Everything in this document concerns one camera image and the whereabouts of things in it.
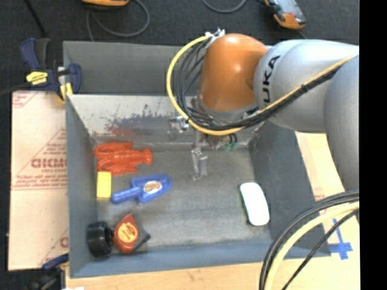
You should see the orange and black tape measure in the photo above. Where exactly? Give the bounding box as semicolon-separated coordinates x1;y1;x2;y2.
112;212;151;255

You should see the grey metal bin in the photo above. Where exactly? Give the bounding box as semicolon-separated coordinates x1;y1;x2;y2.
62;40;332;279

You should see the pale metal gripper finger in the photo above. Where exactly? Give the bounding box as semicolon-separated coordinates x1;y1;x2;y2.
190;149;201;181
199;155;209;178

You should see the yellow block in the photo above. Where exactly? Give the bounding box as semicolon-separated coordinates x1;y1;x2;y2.
96;171;112;200

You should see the black ribbed wheel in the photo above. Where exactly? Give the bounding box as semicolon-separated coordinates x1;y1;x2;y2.
86;221;115;258

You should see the white oval pad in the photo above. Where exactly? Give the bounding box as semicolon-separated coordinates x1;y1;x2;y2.
239;182;271;227

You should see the red toy lobster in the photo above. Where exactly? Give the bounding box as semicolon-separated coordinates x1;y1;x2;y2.
94;141;154;176

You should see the blue plastic scoop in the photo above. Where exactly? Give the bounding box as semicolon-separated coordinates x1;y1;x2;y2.
110;173;173;205

